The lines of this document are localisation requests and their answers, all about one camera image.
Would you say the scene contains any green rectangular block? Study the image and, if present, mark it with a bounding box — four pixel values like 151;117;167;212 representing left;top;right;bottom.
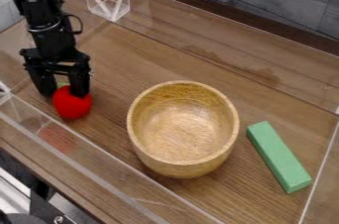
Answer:
247;121;312;193

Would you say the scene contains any black metal table bracket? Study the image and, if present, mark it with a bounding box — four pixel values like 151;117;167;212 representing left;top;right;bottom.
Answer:
29;190;77;224

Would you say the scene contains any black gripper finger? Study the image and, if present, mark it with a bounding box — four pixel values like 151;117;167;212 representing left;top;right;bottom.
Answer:
28;68;57;97
69;66;89;97

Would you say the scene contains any red felt strawberry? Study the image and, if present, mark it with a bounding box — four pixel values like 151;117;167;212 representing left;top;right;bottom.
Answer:
52;84;92;119

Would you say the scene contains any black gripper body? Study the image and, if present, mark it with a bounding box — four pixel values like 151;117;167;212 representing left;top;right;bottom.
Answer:
19;24;92;77

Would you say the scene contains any black cable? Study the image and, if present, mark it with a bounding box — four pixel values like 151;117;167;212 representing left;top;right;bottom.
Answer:
65;14;85;36

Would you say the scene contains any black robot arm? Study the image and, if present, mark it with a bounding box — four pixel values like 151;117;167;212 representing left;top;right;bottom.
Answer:
13;0;91;98

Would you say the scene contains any wooden bowl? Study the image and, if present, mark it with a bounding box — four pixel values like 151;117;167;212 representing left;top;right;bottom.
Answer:
125;80;240;178

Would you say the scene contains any clear acrylic enclosure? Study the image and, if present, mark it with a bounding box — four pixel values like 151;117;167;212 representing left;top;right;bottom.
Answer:
0;0;339;224

